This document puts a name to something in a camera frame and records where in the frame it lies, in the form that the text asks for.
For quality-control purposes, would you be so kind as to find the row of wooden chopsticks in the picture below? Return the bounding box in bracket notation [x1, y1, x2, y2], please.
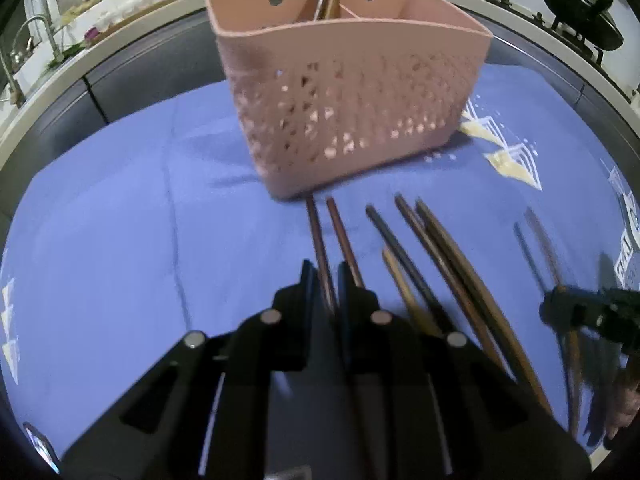
[325, 194, 555, 418]

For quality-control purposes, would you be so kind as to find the blue printed tablecloth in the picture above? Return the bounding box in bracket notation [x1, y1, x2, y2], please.
[0, 62, 640, 467]

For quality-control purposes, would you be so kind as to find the reddish brown chopstick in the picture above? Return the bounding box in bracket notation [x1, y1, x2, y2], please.
[305, 196, 337, 313]

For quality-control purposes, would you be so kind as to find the straight chrome faucet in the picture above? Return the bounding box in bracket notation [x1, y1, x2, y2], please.
[0, 51, 27, 108]

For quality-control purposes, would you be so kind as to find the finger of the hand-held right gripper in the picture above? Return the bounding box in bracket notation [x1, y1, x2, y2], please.
[540, 286, 604, 333]

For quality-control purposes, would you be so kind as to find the black wok with lid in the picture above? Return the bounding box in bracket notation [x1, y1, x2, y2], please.
[539, 0, 626, 52]

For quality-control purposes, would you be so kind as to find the curved chrome faucet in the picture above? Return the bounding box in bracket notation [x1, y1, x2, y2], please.
[11, 14, 66, 63]

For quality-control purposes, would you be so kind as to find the person's right hand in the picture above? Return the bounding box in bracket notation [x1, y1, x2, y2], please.
[604, 364, 640, 450]

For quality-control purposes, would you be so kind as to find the pink perforated utensil basket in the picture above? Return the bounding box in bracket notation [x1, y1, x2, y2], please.
[205, 0, 494, 202]

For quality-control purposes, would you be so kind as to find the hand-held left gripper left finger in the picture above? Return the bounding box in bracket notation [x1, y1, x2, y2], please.
[59, 259, 332, 480]

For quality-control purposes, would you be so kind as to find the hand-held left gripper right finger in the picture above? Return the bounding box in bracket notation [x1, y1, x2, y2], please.
[339, 261, 594, 480]

